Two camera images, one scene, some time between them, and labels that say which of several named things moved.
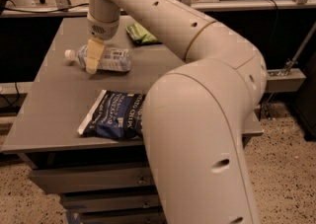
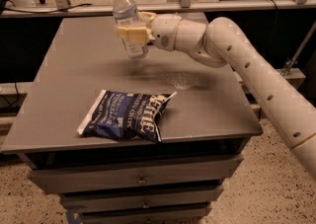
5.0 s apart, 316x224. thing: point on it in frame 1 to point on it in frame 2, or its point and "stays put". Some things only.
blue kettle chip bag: x=115 y=114 stays put
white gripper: x=103 y=31 to x=165 y=31
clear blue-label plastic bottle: x=113 y=59 to x=126 y=13
